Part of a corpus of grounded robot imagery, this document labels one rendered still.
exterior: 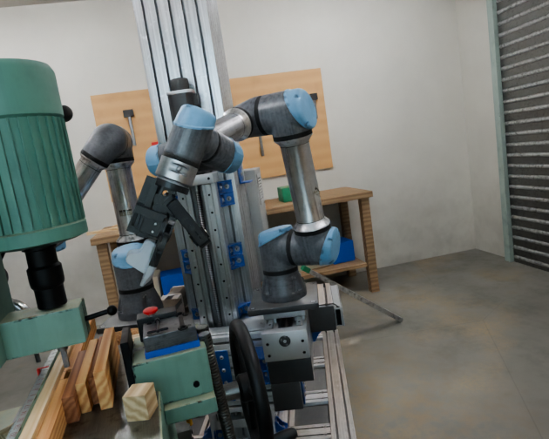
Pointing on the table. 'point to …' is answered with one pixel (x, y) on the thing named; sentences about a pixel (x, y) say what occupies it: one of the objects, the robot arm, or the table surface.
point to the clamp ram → (128, 353)
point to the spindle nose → (45, 277)
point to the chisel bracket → (44, 329)
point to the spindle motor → (26, 159)
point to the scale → (30, 397)
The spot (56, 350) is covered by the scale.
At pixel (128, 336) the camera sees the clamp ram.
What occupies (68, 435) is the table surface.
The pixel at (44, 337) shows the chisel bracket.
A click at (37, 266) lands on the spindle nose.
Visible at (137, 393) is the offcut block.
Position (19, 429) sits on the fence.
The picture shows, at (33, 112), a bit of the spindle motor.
